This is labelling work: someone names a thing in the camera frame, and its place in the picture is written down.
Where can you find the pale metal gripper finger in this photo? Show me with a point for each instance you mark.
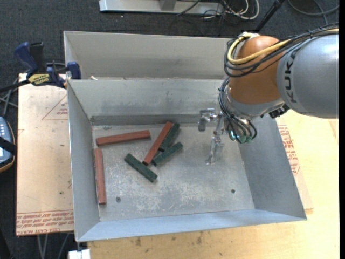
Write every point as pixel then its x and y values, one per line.
pixel 215 151
pixel 207 117

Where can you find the dark green flat block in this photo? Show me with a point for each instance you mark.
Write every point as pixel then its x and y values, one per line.
pixel 167 154
pixel 170 136
pixel 140 167

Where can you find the grey metal bin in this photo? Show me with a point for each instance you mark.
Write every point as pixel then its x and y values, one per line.
pixel 183 193

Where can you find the red-brown flat block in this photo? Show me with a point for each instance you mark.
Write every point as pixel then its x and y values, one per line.
pixel 100 175
pixel 157 143
pixel 122 138

